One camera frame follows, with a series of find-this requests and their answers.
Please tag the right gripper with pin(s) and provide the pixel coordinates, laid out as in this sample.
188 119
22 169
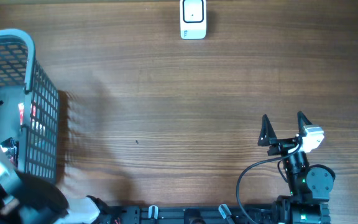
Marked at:
281 145

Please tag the black red snack packet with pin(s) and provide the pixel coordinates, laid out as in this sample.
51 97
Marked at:
10 148

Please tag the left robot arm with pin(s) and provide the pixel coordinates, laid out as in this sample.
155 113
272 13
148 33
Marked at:
25 198

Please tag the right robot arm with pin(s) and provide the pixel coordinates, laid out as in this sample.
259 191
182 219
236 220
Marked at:
310 186

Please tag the white barcode scanner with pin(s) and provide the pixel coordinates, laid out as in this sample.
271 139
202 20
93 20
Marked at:
193 19

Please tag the grey plastic shopping basket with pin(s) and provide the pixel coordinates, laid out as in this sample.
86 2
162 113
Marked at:
30 105

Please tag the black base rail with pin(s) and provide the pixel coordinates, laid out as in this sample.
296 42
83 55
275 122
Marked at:
251 213

